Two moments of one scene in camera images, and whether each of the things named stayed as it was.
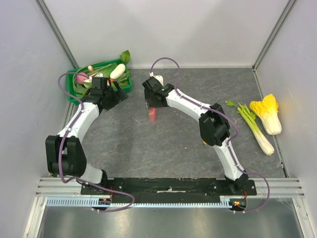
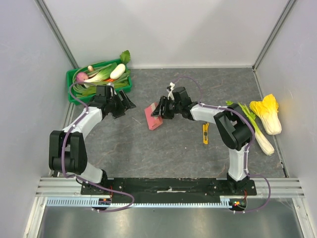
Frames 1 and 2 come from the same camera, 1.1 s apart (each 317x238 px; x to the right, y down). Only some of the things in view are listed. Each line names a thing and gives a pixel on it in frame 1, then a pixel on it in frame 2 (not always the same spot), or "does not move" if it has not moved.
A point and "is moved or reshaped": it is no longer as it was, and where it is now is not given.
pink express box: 152,114 is moved or reshaped
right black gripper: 151,103 to 163,108
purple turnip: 79,78 does not move
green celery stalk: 250,117 does not move
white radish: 118,71 does not move
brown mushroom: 90,68 does not move
